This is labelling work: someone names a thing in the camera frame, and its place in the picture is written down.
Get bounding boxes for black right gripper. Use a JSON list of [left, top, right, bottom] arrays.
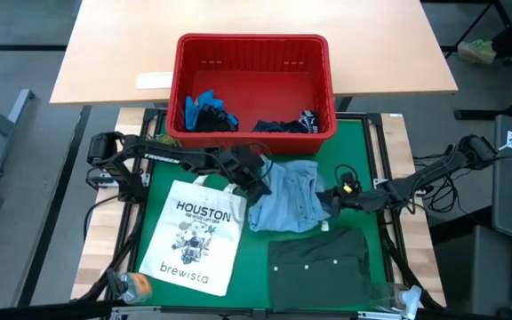
[[316, 183, 376, 220]]

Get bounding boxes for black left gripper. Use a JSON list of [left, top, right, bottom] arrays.
[[220, 145, 274, 204]]

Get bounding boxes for light blue denim garment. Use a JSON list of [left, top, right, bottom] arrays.
[[247, 157, 332, 234]]

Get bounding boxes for dark green shirt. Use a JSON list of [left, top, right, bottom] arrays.
[[267, 228, 372, 312]]

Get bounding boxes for red plastic laundry bin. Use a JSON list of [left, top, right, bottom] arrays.
[[164, 33, 338, 156]]

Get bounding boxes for black printed garment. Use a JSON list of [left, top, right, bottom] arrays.
[[252, 109, 320, 134]]

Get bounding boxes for green table mat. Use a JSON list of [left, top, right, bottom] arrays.
[[133, 118, 393, 312]]

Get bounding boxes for white printed tote bag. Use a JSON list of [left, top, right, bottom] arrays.
[[138, 175, 248, 298]]

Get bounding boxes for bright blue cloth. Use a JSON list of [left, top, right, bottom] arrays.
[[183, 89, 239, 133]]

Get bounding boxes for clear spray bottle white nozzle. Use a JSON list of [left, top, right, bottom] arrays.
[[371, 284, 424, 319]]

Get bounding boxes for white rectangular label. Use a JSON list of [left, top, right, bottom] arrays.
[[135, 71, 175, 90]]

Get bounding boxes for clear bottle orange label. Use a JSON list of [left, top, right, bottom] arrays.
[[107, 268, 154, 306]]

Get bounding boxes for black metal stand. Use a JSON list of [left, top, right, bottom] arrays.
[[441, 0, 512, 121]]

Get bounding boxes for light wooden desk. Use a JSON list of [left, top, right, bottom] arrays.
[[50, 0, 460, 107]]

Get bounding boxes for person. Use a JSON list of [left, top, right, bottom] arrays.
[[456, 0, 512, 66]]

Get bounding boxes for grey metal desk leg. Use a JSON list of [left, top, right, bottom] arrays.
[[0, 88, 37, 180]]

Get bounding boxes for black metal table frame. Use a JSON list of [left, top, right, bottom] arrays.
[[76, 108, 446, 320]]

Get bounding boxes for black cable coil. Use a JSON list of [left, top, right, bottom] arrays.
[[424, 175, 460, 214]]

